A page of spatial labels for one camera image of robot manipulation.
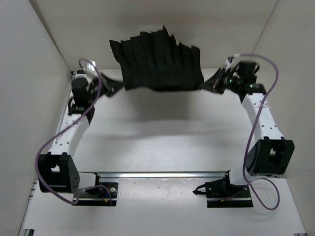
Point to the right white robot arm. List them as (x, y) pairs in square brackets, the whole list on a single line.
[(271, 153)]

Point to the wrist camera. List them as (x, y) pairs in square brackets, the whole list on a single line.
[(89, 68), (230, 61)]

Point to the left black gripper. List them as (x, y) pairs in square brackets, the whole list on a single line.
[(111, 85)]

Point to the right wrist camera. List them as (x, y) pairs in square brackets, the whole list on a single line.
[(230, 61)]

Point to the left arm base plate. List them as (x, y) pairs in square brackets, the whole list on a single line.
[(97, 190)]

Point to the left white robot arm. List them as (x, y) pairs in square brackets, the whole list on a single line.
[(57, 167)]

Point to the aluminium front rail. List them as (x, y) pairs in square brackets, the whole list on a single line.
[(161, 174)]

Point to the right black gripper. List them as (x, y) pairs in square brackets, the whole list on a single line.
[(214, 83)]

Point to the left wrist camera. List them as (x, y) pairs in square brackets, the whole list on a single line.
[(89, 68)]

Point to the black pleated skirt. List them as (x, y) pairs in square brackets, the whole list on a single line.
[(155, 60)]

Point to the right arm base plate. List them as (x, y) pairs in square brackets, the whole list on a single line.
[(221, 194)]

